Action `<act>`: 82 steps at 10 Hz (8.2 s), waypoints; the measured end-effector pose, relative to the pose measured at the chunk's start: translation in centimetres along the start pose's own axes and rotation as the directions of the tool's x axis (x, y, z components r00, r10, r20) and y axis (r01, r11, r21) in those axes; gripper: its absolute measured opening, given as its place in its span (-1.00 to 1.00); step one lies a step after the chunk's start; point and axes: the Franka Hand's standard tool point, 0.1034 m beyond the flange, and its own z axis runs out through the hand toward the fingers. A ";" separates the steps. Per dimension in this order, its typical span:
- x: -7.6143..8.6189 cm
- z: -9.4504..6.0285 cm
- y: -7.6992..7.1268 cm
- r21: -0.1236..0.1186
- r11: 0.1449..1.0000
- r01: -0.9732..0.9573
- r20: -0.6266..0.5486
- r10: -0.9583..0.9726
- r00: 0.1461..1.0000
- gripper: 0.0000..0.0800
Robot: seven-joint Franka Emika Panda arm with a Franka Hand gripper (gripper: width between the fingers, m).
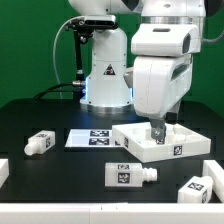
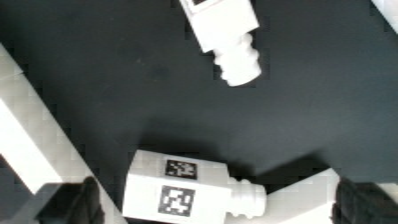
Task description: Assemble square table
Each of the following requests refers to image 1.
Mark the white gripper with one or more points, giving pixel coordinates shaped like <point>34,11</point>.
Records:
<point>162,71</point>

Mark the white square tabletop tray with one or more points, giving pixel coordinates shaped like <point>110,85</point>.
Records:
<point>132,138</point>

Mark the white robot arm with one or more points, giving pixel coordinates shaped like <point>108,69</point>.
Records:
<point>111,50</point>

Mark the white right barrier block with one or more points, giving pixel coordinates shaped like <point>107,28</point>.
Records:
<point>216,172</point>

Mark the white barrier block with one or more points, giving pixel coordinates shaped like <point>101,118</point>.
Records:
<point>216,172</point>
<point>4,171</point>

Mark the white marker sheet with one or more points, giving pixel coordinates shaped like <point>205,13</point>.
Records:
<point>90,138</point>

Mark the white left barrier block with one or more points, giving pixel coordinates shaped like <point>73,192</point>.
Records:
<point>4,171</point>

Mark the white front barrier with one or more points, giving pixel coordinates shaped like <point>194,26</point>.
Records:
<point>28,213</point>

